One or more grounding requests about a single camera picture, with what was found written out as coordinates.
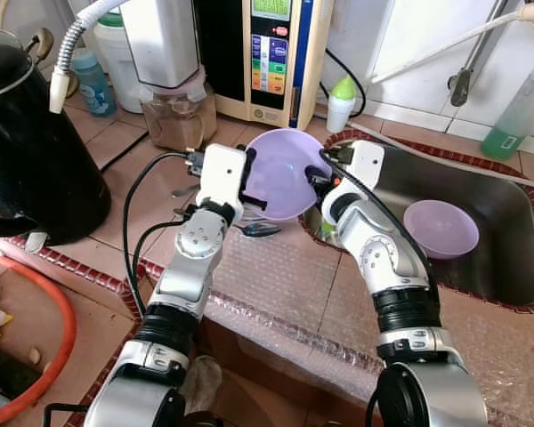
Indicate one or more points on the black kettle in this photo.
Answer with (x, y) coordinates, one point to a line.
(36, 151)

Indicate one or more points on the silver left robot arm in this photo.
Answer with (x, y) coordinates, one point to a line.
(182, 276)

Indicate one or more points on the metal spoon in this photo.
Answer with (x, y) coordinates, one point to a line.
(262, 229)

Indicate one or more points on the green dish soap bottle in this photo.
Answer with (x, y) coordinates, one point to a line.
(507, 129)

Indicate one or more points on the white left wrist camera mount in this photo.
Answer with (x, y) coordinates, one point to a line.
(221, 178)

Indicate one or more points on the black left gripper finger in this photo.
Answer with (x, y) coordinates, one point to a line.
(254, 204)
(250, 163)

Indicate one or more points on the brass tap valve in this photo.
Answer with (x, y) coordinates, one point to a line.
(40, 44)

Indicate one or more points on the stainless steel sink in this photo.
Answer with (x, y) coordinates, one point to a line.
(507, 240)

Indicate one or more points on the white chopsticks green clip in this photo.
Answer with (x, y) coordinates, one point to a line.
(326, 229)

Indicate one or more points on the clear jar brown powder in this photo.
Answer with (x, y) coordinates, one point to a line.
(180, 120)

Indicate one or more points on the lilac plastic bowl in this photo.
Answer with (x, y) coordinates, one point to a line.
(440, 231)
(285, 178)

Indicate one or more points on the white bottle green cap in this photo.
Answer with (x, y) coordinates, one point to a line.
(341, 105)

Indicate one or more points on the orange plastic hoop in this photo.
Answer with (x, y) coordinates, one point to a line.
(67, 338)

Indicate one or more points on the grey floor rag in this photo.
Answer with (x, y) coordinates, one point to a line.
(203, 382)

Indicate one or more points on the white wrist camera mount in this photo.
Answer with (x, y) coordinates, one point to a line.
(221, 178)
(365, 165)

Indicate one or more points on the teal plastic bottle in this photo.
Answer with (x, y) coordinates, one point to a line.
(93, 84)

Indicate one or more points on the grey metal faucet pipe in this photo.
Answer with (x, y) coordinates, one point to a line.
(461, 84)

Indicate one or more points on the white jug green lid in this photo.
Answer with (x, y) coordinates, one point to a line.
(116, 53)

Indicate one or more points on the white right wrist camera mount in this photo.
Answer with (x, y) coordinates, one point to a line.
(365, 165)

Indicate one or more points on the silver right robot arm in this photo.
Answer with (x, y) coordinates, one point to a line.
(383, 258)

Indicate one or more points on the beige water ionizer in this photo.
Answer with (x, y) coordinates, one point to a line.
(303, 71)

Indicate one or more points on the clear bubble wrap sheet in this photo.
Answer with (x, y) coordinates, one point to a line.
(285, 285)

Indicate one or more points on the white filter housing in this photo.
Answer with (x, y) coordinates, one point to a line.
(160, 40)

